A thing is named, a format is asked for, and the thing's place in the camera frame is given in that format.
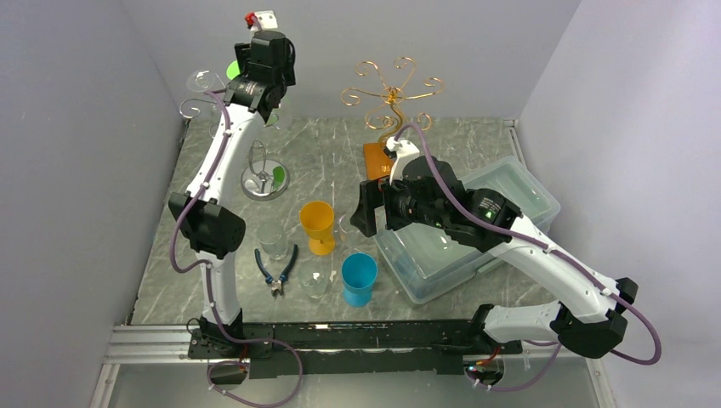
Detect blue handled pliers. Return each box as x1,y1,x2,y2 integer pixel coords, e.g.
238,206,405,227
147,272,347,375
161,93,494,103
253,243,300,298

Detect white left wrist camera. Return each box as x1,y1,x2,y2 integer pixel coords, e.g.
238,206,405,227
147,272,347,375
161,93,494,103
244,10,279,31

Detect clear plastic storage box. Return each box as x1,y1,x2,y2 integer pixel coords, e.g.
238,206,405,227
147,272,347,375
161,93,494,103
373,155,562,306

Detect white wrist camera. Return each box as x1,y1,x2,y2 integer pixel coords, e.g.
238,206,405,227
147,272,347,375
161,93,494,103
244,10,279,31
386,138,421,182

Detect orange frosted wine glass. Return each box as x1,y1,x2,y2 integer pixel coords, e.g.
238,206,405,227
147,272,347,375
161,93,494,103
299,201,336,256

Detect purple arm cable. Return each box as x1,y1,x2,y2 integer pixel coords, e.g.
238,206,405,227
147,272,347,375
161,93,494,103
393,122,663,394
168,89,305,408

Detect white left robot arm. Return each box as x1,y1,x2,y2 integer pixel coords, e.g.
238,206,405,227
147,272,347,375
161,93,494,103
168,30,296,357

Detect clear hanging wine glass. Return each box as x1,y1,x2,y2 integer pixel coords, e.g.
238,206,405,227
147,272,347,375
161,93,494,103
185,70,225,93

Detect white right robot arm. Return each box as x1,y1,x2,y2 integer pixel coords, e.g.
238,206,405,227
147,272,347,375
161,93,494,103
350,157,638,359

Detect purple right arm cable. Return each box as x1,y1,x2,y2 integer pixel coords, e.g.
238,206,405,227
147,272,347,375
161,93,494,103
393,122,663,394

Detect chrome wire glass rack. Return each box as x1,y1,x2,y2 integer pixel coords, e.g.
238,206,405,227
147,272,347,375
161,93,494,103
184,92,289,205

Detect blue wine glass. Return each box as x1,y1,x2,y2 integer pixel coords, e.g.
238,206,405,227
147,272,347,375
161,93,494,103
341,252,378,308

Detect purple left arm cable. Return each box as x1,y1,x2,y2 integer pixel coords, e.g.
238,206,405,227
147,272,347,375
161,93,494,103
168,89,305,408

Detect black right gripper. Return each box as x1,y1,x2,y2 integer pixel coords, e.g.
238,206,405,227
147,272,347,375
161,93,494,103
350,173,448,235

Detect gold wire glass rack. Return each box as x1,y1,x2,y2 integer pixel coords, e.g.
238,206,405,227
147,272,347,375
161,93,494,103
340,56,446,180

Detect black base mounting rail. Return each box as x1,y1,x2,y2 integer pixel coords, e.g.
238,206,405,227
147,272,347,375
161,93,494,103
187,319,522,379

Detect green wine glass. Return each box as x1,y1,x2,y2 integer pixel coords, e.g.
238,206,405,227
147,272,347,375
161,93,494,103
224,59,281,128

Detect ribbed clear wine glass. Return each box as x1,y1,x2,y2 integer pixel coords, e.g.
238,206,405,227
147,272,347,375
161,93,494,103
256,222,288,260

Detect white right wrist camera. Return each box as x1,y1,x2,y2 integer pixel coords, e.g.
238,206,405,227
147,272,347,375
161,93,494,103
386,138,421,182

